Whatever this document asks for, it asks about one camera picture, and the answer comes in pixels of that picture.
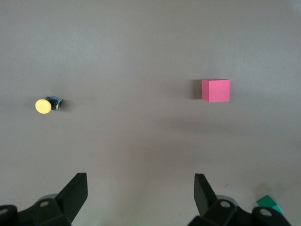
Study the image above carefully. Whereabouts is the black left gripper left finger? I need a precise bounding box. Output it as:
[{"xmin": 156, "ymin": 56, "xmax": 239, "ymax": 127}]
[{"xmin": 0, "ymin": 173, "xmax": 88, "ymax": 226}]

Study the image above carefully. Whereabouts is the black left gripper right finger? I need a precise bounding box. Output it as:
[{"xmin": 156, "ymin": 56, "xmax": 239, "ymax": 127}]
[{"xmin": 188, "ymin": 173, "xmax": 292, "ymax": 226}]

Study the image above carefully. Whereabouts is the orange capped push button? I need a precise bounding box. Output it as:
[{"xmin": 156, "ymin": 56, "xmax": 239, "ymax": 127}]
[{"xmin": 34, "ymin": 95, "xmax": 64, "ymax": 115}]

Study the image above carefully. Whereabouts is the green foam cube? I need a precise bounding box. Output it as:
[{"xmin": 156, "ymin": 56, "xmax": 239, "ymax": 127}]
[{"xmin": 255, "ymin": 194, "xmax": 285, "ymax": 216}]

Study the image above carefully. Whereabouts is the red foam cube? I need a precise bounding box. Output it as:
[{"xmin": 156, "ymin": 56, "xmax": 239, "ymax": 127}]
[{"xmin": 201, "ymin": 78, "xmax": 231, "ymax": 103}]

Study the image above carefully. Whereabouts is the table cover sheet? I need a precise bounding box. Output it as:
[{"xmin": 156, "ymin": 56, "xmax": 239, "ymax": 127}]
[{"xmin": 0, "ymin": 0, "xmax": 301, "ymax": 226}]

